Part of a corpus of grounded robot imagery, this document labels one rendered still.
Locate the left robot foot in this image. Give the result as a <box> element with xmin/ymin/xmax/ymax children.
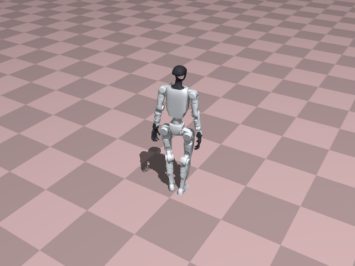
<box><xmin>168</xmin><ymin>178</ymin><xmax>175</xmax><ymax>191</ymax></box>

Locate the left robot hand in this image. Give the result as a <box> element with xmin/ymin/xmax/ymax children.
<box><xmin>151</xmin><ymin>123</ymin><xmax>160</xmax><ymax>141</ymax></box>

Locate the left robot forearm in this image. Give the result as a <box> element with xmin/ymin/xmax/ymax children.
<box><xmin>153</xmin><ymin>105</ymin><xmax>162</xmax><ymax>127</ymax></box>

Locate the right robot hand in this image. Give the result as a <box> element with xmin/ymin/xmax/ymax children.
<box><xmin>194</xmin><ymin>132</ymin><xmax>202</xmax><ymax>150</ymax></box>

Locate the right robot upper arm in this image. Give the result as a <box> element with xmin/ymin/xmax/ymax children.
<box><xmin>188</xmin><ymin>89</ymin><xmax>199</xmax><ymax>117</ymax></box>

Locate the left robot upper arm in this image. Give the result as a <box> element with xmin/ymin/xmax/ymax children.
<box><xmin>156</xmin><ymin>85</ymin><xmax>168</xmax><ymax>111</ymax></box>

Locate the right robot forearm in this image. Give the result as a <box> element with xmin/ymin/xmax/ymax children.
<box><xmin>194</xmin><ymin>111</ymin><xmax>202</xmax><ymax>135</ymax></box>

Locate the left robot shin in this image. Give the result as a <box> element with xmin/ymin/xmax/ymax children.
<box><xmin>165</xmin><ymin>154</ymin><xmax>174</xmax><ymax>184</ymax></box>

